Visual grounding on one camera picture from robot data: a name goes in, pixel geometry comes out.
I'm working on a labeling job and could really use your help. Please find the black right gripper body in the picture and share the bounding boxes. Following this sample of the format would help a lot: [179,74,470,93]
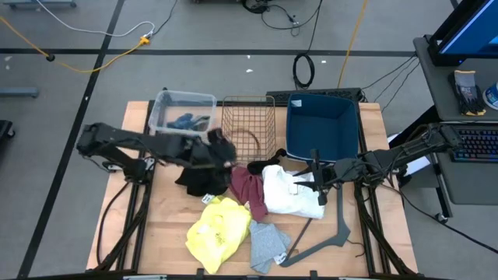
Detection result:
[310,149,367,207]

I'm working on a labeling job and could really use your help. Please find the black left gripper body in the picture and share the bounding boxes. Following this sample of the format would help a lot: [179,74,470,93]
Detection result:
[181,135,219,170]

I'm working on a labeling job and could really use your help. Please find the grey striped sock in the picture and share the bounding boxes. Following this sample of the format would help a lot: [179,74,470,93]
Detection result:
[192,114,212,132]

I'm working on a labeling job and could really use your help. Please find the white cloth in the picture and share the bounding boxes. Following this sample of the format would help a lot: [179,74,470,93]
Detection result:
[261,163,326,220]

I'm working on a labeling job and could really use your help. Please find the black cloth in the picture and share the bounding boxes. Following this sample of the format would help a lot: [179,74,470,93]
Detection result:
[174,157,233,206]

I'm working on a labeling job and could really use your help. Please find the blue cloth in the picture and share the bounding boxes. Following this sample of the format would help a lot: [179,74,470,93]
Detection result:
[166,112,195,131]

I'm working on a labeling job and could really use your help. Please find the maroon cloth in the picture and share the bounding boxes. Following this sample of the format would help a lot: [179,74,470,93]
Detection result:
[228,166,270,223]

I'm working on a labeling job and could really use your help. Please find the grey cloth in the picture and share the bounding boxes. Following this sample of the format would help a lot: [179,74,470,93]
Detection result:
[248,220,293,275]

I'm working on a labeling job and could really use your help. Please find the yellow cloth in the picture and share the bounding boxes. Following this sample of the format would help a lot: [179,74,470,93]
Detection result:
[184,195,254,275]

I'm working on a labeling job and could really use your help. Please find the grey clothes hanger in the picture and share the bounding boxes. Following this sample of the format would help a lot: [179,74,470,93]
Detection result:
[279,181,367,269]

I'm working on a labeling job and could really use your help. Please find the clear plastic bin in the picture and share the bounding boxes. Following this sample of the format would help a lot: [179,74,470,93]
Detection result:
[147,89,218,140]

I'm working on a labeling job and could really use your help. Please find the white paper sheet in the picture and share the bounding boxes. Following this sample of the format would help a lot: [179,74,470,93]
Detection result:
[387,133,423,178]

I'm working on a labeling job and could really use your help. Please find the black slotted bar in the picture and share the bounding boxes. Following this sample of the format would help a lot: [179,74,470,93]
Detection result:
[265,87,365,104]

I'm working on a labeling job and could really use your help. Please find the grey computer cart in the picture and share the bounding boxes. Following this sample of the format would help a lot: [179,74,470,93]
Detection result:
[388,33,498,225]

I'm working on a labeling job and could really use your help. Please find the black backlit keyboard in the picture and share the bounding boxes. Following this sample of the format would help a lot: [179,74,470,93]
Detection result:
[450,127,498,164]

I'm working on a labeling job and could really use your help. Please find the grey black work glove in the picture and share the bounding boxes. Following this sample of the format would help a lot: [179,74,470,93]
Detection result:
[447,69,488,117]

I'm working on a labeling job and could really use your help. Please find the white wipes canister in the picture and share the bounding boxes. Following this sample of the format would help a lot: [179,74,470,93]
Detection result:
[482,80,498,111]

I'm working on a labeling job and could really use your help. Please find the black computer monitor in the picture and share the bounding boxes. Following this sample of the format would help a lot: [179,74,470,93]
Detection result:
[426,0,498,68]

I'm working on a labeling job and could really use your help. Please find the grey metal floor foot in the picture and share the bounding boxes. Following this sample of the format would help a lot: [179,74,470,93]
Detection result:
[2,0,78,9]
[0,86,40,99]

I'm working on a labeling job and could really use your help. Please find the black caster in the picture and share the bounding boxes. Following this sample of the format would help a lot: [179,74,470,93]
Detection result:
[0,119,16,141]

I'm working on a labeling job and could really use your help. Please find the gold wire basket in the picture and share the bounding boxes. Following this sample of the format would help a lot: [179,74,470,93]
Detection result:
[219,95,278,165]

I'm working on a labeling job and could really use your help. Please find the black coiled cable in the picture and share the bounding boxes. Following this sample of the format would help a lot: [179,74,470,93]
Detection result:
[291,0,324,91]

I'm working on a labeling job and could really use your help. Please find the black cart cables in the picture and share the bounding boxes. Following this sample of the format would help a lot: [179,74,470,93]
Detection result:
[359,54,422,114]

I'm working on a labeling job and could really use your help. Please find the yellow extension cable with plug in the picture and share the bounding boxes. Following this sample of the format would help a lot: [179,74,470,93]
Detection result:
[0,15,151,75]

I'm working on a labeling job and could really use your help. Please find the white cable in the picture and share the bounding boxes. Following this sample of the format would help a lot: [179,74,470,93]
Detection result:
[36,0,156,39]

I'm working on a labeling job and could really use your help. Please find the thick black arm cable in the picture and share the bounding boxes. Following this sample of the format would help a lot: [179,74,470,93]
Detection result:
[95,180,132,266]

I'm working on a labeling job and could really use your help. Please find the thin black cable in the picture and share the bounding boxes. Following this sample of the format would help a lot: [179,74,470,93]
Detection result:
[152,0,179,37]

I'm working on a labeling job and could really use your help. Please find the black cable bundle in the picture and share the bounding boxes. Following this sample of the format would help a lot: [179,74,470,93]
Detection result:
[240,0,324,38]

